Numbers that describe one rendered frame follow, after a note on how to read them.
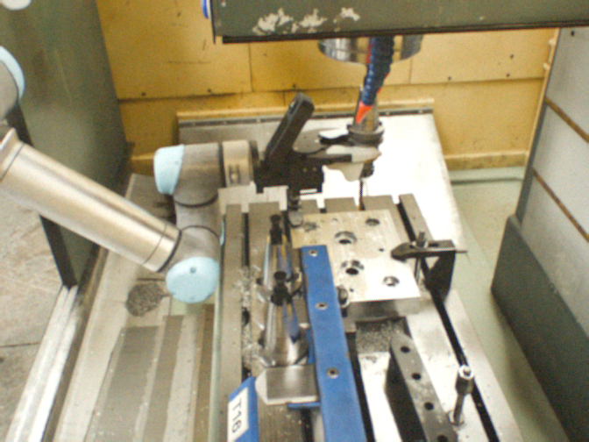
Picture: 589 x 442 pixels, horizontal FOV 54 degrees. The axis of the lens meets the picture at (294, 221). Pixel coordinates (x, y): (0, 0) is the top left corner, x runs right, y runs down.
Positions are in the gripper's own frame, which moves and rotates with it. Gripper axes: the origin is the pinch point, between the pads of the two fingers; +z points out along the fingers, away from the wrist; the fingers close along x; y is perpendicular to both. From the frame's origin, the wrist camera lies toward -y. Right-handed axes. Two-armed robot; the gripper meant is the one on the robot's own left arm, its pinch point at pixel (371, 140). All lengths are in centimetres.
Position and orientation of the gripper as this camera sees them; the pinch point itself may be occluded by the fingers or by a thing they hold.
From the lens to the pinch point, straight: 97.3
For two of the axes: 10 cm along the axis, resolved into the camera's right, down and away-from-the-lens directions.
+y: 0.3, 8.1, 5.8
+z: 9.9, -1.0, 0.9
